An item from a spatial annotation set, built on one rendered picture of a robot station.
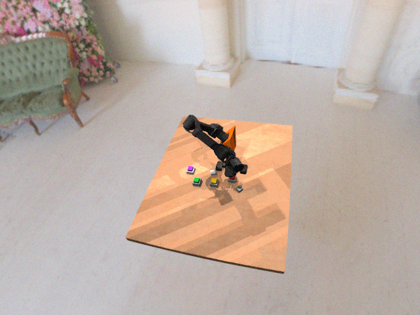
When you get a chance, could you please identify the red button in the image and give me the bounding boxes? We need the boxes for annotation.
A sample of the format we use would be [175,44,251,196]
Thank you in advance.
[228,175,237,183]

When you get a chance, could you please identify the yellow button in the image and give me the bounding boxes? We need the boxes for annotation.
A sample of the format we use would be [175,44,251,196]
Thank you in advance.
[209,178,219,188]

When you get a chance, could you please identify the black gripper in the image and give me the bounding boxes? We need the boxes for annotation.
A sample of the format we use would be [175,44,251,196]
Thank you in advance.
[216,161,248,175]

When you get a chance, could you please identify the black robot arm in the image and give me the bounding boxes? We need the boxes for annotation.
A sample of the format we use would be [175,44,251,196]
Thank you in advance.
[182,114,244,177]

